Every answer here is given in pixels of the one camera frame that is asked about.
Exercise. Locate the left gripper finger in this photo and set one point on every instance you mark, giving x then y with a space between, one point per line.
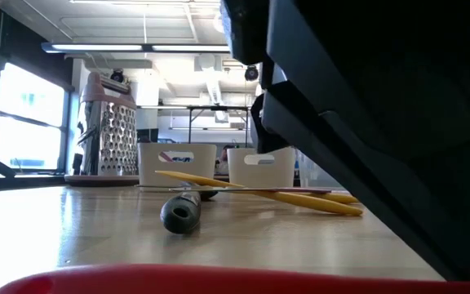
422 196

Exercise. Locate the red silicone spatula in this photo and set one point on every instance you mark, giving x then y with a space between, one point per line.
218 279

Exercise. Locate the black ceiling spotlight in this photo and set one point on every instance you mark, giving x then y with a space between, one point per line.
251 72
116 75

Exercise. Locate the small white plastic bin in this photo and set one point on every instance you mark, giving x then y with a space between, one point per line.
239 175

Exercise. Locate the person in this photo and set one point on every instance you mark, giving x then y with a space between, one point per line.
224 157

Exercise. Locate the wide white plastic bin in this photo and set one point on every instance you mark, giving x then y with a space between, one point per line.
202 167

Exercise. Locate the long ceiling light bar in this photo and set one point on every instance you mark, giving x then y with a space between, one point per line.
96 47

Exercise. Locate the large window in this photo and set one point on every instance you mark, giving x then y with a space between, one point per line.
27 122

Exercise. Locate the black background table frame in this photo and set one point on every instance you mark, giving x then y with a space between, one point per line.
218 108

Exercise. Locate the black aluminium table frame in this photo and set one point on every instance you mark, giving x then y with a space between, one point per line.
23 181

